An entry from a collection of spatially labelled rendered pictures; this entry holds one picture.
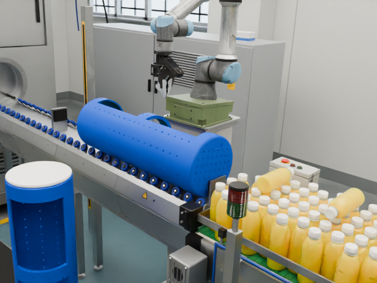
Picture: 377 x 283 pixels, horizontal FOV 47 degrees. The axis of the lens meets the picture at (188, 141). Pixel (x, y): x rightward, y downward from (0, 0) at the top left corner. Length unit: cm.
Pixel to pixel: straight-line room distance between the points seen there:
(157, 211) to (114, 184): 34
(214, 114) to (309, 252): 105
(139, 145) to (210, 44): 183
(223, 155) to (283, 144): 302
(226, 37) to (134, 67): 221
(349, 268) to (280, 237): 24
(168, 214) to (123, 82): 270
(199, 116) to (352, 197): 95
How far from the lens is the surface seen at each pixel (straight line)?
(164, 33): 195
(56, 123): 289
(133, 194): 217
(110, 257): 325
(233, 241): 141
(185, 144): 185
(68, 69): 760
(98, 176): 239
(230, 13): 226
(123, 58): 448
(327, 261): 152
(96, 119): 231
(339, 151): 466
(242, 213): 136
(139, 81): 434
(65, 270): 213
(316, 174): 199
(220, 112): 235
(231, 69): 226
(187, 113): 229
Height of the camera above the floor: 181
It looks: 19 degrees down
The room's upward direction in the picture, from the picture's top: 3 degrees clockwise
